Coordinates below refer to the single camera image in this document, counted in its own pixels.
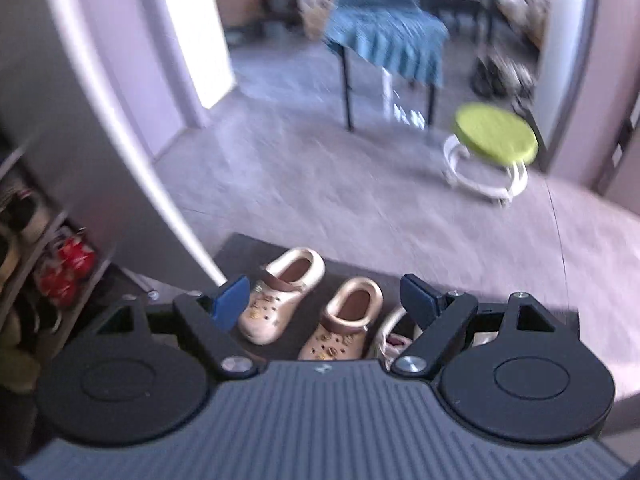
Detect cream nike sneaker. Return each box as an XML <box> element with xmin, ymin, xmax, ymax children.
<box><xmin>367</xmin><ymin>306</ymin><xmax>423</xmax><ymax>370</ymax></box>

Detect cream clog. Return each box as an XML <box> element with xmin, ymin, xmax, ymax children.
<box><xmin>238</xmin><ymin>247</ymin><xmax>326</xmax><ymax>346</ymax></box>
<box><xmin>298</xmin><ymin>276</ymin><xmax>383</xmax><ymax>361</ymax></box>

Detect red sneaker right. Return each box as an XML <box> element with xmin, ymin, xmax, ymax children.
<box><xmin>54</xmin><ymin>232</ymin><xmax>96</xmax><ymax>280</ymax></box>

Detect red sneaker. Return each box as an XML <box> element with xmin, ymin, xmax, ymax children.
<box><xmin>35</xmin><ymin>266</ymin><xmax>78</xmax><ymax>309</ymax></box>
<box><xmin>54</xmin><ymin>232</ymin><xmax>96</xmax><ymax>280</ymax></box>

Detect red sneaker left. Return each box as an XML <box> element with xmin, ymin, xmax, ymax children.
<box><xmin>35</xmin><ymin>266</ymin><xmax>78</xmax><ymax>309</ymax></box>

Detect shoe cabinet shelves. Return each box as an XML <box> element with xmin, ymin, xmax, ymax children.
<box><xmin>1</xmin><ymin>138</ymin><xmax>110</xmax><ymax>396</ymax></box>

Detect green round stool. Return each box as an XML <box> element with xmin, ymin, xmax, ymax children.
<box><xmin>442</xmin><ymin>102</ymin><xmax>538</xmax><ymax>205</ymax></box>

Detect yellow-green shoe on shelf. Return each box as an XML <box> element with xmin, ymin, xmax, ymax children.
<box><xmin>0</xmin><ymin>341</ymin><xmax>41</xmax><ymax>394</ymax></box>

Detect white cabinet door right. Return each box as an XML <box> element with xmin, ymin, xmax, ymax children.
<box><xmin>1</xmin><ymin>0</ymin><xmax>226</xmax><ymax>290</ymax></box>

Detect blue covered chair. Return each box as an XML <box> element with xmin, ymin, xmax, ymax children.
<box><xmin>323</xmin><ymin>0</ymin><xmax>449</xmax><ymax>132</ymax></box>

